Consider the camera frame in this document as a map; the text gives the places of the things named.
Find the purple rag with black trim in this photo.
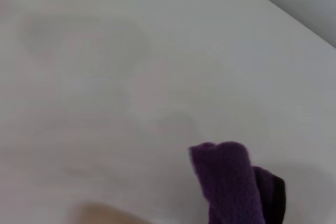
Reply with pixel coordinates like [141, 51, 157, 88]
[188, 141, 287, 224]

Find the brown water stain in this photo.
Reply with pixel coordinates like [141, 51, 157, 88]
[75, 202, 149, 224]

